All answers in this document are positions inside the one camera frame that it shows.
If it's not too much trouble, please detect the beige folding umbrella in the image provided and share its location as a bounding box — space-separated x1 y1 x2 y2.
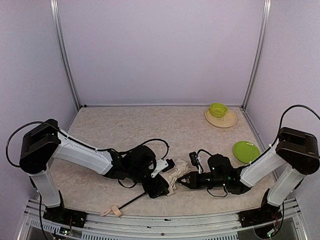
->
99 159 190 217

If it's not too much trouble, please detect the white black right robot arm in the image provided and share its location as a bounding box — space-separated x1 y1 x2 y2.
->
177 127 320 208

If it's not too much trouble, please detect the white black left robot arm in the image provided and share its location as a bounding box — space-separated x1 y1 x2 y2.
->
19 119 169 209

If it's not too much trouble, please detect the green flat plate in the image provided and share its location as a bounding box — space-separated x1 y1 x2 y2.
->
233 141 261 164

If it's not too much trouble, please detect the beige round plate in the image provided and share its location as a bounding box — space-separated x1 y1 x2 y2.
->
205 108 238 129

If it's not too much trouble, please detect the green plastic bowl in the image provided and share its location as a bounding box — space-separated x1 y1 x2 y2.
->
209 102 228 118

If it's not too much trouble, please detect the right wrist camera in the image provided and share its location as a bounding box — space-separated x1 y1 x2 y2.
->
189 151 204 174

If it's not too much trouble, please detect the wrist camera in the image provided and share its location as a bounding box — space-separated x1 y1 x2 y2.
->
150 159 175 178
189 151 204 174

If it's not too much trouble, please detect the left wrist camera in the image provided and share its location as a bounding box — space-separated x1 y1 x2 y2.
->
150 159 175 178

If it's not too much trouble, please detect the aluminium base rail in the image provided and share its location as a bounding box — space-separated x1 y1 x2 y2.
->
15 198 311 240

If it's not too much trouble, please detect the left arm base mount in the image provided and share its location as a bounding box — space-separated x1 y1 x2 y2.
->
43 208 87 228

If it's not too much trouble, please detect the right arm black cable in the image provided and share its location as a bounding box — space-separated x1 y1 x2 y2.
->
277 104 320 133

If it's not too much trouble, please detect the right corner aluminium post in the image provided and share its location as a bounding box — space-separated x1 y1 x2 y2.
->
241 0 272 112

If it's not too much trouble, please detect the corner aluminium post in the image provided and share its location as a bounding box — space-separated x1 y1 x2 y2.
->
241 0 272 112
50 0 82 111

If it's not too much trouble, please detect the left corner aluminium post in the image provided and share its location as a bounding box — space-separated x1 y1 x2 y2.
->
50 0 82 111

